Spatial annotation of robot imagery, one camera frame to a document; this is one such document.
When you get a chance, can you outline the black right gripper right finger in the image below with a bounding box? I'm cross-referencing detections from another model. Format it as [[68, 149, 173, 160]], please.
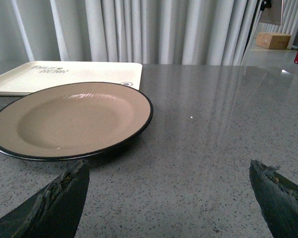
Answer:
[[249, 160, 298, 238]]

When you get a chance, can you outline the hanging grey board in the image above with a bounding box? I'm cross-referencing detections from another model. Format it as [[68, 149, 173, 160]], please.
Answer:
[[259, 0, 284, 26]]

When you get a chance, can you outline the cream rectangular tray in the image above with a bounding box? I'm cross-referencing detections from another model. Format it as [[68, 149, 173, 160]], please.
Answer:
[[0, 61, 143, 96]]

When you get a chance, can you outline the beige plate with black rim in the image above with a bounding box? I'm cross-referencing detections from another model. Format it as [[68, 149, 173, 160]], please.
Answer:
[[0, 82, 153, 161]]

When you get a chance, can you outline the grey pleated curtain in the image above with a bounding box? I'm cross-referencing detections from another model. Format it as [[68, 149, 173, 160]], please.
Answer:
[[0, 0, 260, 65]]

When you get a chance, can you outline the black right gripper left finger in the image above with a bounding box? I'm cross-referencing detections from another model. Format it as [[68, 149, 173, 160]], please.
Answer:
[[0, 160, 89, 238]]

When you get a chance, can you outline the brown cardboard box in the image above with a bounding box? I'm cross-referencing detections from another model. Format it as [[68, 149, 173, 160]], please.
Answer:
[[255, 32, 291, 50]]

